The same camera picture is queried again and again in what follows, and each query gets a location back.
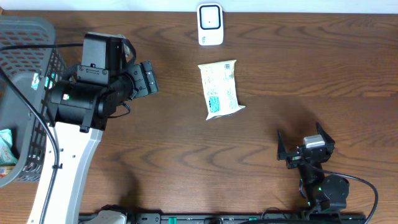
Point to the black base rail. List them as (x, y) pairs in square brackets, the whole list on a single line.
[(113, 217)]

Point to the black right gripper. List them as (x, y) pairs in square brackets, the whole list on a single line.
[(293, 159)]

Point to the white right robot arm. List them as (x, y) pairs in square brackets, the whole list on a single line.
[(324, 193)]

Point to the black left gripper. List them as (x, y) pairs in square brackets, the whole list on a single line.
[(145, 79)]

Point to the white packets in basket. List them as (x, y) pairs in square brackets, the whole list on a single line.
[(8, 159)]

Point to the cream snack bag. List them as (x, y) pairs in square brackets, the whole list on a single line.
[(219, 88)]

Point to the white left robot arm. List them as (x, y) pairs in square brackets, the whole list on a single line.
[(78, 112)]

